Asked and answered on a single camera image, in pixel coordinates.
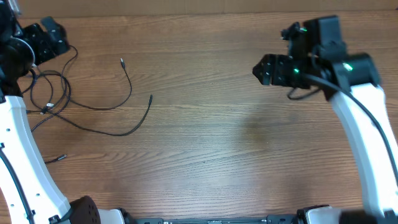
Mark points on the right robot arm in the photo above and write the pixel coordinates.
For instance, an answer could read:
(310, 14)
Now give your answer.
(318, 61)

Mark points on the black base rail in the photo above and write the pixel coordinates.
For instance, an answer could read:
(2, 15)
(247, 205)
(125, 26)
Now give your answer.
(214, 221)

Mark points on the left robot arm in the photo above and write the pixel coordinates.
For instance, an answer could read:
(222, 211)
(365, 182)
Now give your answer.
(30, 192)

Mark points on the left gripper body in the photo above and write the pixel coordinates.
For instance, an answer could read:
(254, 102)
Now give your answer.
(42, 49)

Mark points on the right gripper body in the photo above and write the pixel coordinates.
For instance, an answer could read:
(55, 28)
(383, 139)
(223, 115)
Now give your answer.
(292, 71)

